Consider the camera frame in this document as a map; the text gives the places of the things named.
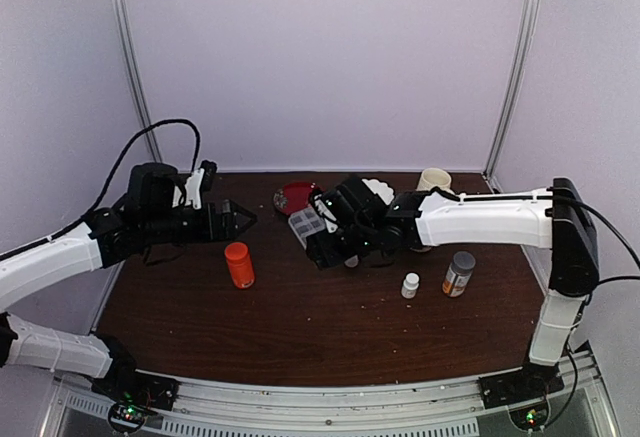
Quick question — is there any amber bottle grey cap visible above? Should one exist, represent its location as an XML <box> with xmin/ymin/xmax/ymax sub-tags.
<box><xmin>442</xmin><ymin>251</ymin><xmax>476</xmax><ymax>298</ymax></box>

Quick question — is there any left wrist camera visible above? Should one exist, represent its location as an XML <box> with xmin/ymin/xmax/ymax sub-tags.
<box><xmin>174</xmin><ymin>160</ymin><xmax>218</xmax><ymax>210</ymax></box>

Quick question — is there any orange pill bottle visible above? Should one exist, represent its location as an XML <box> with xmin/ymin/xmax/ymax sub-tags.
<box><xmin>224</xmin><ymin>242</ymin><xmax>255</xmax><ymax>289</ymax></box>

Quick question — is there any red floral plate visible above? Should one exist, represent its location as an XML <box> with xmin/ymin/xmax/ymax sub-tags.
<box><xmin>272</xmin><ymin>181</ymin><xmax>323</xmax><ymax>216</ymax></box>

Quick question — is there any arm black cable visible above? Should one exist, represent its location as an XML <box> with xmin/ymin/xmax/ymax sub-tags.
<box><xmin>49</xmin><ymin>118</ymin><xmax>202</xmax><ymax>243</ymax></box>
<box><xmin>554</xmin><ymin>196</ymin><xmax>640</xmax><ymax>423</ymax></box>

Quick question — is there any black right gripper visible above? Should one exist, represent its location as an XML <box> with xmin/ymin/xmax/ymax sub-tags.
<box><xmin>307</xmin><ymin>224</ymin><xmax>377</xmax><ymax>271</ymax></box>

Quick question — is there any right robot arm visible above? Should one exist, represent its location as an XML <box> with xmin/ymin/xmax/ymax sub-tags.
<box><xmin>300</xmin><ymin>175</ymin><xmax>599</xmax><ymax>399</ymax></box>

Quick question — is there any small white pill bottle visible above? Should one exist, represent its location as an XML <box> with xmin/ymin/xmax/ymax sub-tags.
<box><xmin>401</xmin><ymin>272</ymin><xmax>420</xmax><ymax>299</ymax></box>

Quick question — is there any white scalloped bowl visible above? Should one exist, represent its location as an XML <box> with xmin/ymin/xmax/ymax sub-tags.
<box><xmin>362</xmin><ymin>178</ymin><xmax>395</xmax><ymax>205</ymax></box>

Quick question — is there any cream textured mug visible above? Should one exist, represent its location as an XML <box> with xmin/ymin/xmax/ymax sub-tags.
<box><xmin>416</xmin><ymin>168</ymin><xmax>454</xmax><ymax>194</ymax></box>

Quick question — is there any right aluminium frame post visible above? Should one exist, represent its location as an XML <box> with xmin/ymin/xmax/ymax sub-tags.
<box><xmin>483</xmin><ymin>0</ymin><xmax>541</xmax><ymax>184</ymax></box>

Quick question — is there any clear plastic pill organizer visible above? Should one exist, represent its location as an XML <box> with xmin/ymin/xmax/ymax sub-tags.
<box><xmin>288</xmin><ymin>207</ymin><xmax>326</xmax><ymax>249</ymax></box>

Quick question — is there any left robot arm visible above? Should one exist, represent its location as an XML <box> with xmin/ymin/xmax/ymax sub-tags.
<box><xmin>1</xmin><ymin>161</ymin><xmax>257</xmax><ymax>401</ymax></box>

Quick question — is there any aluminium frame post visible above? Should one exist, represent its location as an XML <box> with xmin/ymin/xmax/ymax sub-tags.
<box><xmin>483</xmin><ymin>0</ymin><xmax>541</xmax><ymax>184</ymax></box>
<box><xmin>103</xmin><ymin>0</ymin><xmax>166</xmax><ymax>178</ymax></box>

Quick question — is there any left aluminium frame post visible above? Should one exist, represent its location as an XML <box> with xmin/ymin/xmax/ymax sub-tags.
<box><xmin>103</xmin><ymin>0</ymin><xmax>166</xmax><ymax>178</ymax></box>

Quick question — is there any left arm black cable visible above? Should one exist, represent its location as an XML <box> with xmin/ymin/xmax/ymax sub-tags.
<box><xmin>49</xmin><ymin>118</ymin><xmax>202</xmax><ymax>243</ymax></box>

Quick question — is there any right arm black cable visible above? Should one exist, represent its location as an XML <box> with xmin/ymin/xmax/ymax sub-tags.
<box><xmin>554</xmin><ymin>196</ymin><xmax>640</xmax><ymax>423</ymax></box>

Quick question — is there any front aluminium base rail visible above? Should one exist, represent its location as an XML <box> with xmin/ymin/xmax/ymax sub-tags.
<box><xmin>39</xmin><ymin>351</ymin><xmax>624</xmax><ymax>437</ymax></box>

